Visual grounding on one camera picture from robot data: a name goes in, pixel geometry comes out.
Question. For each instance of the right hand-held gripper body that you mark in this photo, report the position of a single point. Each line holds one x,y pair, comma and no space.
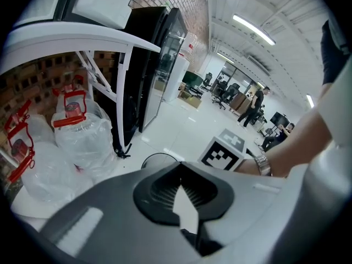
220,155

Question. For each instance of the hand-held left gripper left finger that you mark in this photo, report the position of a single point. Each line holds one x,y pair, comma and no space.
115,216

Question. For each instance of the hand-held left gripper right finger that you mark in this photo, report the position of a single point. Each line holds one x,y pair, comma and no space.
242,216

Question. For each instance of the person's right forearm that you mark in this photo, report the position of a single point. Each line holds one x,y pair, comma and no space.
297,144

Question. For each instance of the silver wristwatch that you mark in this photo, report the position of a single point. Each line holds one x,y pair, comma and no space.
262,165

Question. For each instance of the wooden cabinet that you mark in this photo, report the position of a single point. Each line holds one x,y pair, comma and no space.
239,102

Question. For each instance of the black office chair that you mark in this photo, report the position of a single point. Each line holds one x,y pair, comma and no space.
207,80
226,93

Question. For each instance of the cardboard box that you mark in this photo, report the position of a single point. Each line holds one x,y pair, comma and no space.
191,99

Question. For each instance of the black monitor on stand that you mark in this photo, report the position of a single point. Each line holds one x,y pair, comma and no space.
278,118

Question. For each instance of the dark green round seat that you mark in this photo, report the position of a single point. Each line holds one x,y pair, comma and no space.
193,78

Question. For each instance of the long ceiling light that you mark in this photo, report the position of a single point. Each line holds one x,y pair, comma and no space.
310,100
225,57
253,27

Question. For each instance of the black glass-door cabinet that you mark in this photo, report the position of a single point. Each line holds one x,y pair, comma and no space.
143,65

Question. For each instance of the person's black shirt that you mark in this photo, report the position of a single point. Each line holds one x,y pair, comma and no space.
332,51

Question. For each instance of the white table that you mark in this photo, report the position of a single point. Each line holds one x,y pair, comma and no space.
68,36

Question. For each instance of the black fridge door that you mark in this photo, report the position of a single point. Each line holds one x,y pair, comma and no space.
104,1

